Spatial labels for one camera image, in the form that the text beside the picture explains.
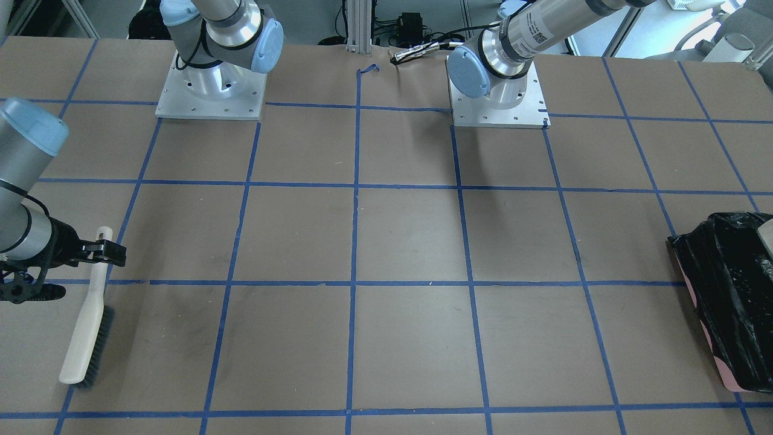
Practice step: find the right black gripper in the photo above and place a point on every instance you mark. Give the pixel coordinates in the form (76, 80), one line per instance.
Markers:
(64, 240)

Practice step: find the white hand brush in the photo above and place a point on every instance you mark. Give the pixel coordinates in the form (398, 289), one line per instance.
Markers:
(86, 347)

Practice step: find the beige plastic dustpan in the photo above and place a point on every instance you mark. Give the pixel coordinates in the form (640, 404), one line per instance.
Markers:
(765, 234)

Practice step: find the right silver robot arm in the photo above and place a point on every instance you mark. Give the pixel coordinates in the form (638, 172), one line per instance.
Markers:
(219, 44)

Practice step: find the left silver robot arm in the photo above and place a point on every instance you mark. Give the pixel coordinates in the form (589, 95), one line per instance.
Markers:
(505, 52)

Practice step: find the pink bin with black bag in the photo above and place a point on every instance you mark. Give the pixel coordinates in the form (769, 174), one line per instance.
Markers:
(728, 275)

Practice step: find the black power adapter box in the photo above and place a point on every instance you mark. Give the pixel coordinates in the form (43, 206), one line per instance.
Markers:
(407, 29)

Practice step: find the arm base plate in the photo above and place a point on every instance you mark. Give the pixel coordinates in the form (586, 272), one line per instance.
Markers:
(222, 92)
(515, 103)

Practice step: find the aluminium frame post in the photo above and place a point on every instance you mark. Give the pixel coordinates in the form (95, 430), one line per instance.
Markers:
(359, 22)

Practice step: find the silver cable connector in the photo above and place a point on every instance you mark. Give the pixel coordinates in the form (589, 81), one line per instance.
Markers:
(417, 52)

